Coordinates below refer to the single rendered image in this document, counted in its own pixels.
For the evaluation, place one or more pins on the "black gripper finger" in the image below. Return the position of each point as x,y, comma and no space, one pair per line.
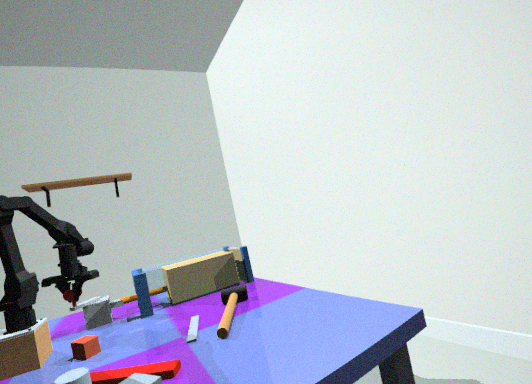
64,287
76,288

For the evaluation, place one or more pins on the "red flat bar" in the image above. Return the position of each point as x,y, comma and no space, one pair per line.
166,370

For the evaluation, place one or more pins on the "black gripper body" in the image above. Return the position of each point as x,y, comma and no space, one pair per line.
69,268

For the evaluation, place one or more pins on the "mallet with grey head and wooden handle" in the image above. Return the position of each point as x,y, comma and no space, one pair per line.
230,296

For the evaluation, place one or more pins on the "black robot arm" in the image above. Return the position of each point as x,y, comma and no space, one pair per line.
20,286

